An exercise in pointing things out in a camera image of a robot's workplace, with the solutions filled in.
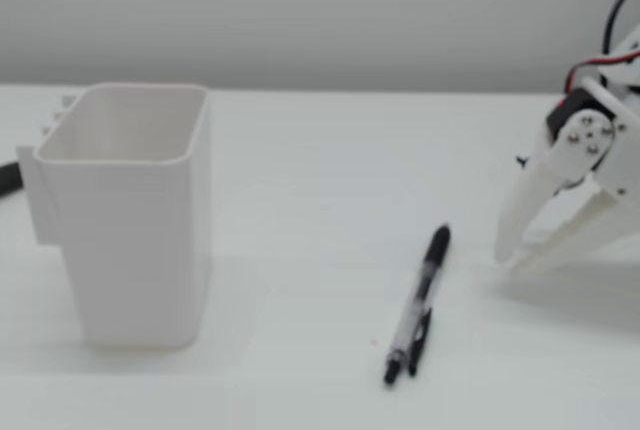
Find black clear ballpoint pen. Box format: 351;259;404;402
383;223;452;386

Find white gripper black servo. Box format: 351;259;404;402
493;77;640;277

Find white plastic pen holder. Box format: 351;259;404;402
16;82;211;351

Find white bracket with studs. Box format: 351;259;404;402
41;93;77;139

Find thick black cable end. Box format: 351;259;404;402
0;161;24;199

